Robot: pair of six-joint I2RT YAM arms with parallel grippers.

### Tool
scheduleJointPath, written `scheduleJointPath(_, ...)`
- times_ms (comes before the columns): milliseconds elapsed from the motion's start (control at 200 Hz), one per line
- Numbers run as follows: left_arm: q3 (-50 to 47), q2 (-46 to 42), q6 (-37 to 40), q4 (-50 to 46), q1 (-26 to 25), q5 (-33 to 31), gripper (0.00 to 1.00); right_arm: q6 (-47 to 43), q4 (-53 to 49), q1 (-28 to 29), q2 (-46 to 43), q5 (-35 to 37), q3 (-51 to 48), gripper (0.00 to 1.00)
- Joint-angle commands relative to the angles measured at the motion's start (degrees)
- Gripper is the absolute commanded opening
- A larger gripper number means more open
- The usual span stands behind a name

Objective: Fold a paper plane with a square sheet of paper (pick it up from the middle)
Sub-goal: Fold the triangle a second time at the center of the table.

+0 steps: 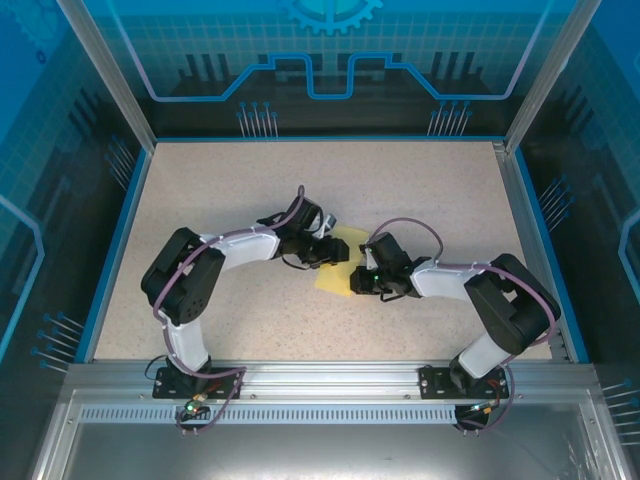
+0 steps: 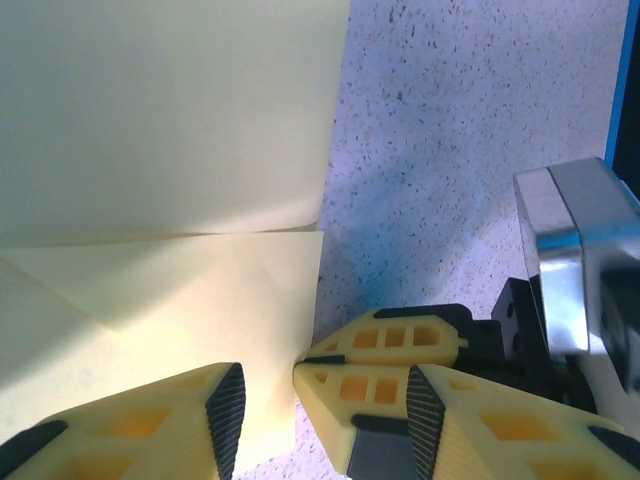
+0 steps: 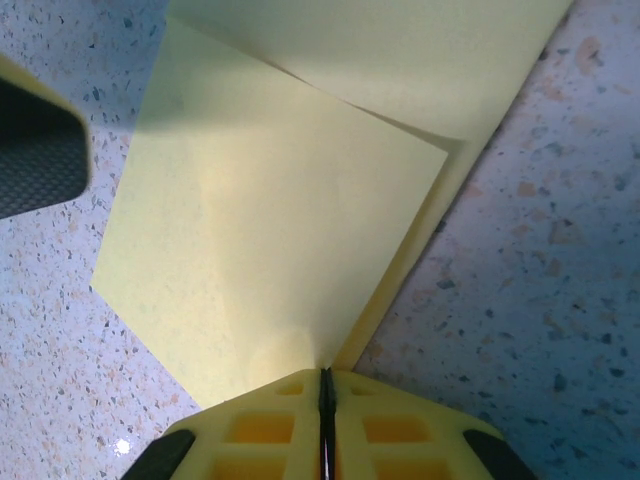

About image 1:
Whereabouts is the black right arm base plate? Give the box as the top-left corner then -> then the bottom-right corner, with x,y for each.
418,364 -> 510,400

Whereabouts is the aluminium frame post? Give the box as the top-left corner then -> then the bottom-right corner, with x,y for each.
54,0 -> 157,151
503,0 -> 602,152

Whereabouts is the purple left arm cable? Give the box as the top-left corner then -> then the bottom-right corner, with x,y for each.
153,184 -> 247,436

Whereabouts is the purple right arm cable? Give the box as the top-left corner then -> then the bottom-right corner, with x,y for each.
368,216 -> 557,436

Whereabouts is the yellow cloth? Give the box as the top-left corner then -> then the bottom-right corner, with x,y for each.
314,224 -> 369,297

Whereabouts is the slotted grey cable duct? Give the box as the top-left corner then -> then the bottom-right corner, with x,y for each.
79,405 -> 459,426

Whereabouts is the grey metal tray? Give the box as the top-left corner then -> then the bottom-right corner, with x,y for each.
29,389 -> 626,480

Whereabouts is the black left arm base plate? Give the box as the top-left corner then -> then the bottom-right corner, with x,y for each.
152,366 -> 244,400

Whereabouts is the aluminium mounting rail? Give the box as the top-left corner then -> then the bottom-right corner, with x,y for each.
64,362 -> 596,401

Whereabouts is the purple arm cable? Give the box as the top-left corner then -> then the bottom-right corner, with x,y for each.
153,184 -> 247,436
368,216 -> 557,436

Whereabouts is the aluminium side rail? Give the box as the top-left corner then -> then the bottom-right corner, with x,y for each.
491,141 -> 576,362

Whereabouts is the cable plug with green light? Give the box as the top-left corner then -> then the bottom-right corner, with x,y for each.
183,393 -> 210,417
468,397 -> 502,417

